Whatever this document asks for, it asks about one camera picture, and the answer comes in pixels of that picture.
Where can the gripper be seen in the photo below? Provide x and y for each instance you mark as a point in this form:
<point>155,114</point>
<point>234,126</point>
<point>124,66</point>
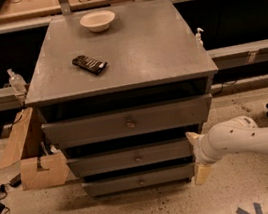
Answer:
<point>198,151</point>

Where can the grey drawer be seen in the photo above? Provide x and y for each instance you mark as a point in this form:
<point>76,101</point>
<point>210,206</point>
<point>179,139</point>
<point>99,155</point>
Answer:
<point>122,123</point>
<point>131,157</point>
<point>139,180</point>

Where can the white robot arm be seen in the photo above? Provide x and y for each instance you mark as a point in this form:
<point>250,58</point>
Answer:
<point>237,135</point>

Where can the grey top drawer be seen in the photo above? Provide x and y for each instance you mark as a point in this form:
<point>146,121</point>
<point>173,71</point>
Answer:
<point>122,123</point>

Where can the grey bottom drawer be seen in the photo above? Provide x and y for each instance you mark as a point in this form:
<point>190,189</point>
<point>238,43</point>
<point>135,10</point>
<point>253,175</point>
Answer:
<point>139,180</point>

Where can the grey drawer cabinet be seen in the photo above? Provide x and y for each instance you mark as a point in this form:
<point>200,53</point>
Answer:
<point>152,57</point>

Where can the white pump bottle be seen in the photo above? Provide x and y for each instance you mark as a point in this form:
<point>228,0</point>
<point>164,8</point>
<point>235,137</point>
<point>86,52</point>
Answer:
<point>198,35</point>

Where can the black snack bar packet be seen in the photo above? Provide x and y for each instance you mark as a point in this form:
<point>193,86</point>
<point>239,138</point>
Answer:
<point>89,64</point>

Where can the brown cardboard box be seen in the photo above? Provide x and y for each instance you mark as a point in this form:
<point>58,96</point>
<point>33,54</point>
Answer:
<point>24,150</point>

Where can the white bowl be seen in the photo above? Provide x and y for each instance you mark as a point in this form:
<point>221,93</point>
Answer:
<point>97,21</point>

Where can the clear sanitizer bottle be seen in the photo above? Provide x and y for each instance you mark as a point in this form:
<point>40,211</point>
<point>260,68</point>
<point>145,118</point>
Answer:
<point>17,82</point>

